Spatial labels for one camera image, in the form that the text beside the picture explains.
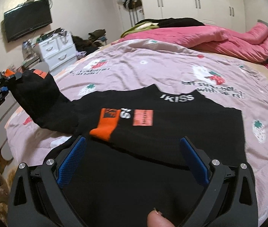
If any cream door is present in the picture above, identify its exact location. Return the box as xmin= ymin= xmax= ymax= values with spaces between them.
xmin=115 ymin=0 xmax=146 ymax=27

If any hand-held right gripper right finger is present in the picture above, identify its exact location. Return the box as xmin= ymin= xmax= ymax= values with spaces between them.
xmin=180 ymin=136 xmax=258 ymax=227

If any pile of dark clothes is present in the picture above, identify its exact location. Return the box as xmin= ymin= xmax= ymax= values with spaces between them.
xmin=72 ymin=29 xmax=107 ymax=55

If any black sweater with orange patches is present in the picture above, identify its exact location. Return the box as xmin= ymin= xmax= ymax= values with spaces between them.
xmin=7 ymin=68 xmax=248 ymax=227

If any pink quilt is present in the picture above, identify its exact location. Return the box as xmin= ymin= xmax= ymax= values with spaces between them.
xmin=111 ymin=24 xmax=268 ymax=64

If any black wall television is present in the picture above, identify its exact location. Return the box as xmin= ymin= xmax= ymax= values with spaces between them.
xmin=3 ymin=0 xmax=53 ymax=43

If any green blanket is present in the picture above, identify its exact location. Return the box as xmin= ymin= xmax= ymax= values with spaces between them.
xmin=121 ymin=21 xmax=160 ymax=37

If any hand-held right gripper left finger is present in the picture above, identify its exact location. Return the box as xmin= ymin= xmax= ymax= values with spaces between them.
xmin=7 ymin=135 xmax=87 ymax=227

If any white drawer cabinet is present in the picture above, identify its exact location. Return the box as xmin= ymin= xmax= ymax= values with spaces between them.
xmin=33 ymin=32 xmax=78 ymax=73

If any black garment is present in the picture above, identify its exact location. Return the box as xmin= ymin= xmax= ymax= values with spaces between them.
xmin=158 ymin=18 xmax=205 ymax=28

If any pink strawberry print bedspread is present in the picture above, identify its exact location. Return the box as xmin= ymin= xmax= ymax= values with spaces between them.
xmin=5 ymin=38 xmax=268 ymax=227

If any person's right hand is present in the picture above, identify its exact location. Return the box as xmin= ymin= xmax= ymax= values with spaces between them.
xmin=147 ymin=208 xmax=177 ymax=227

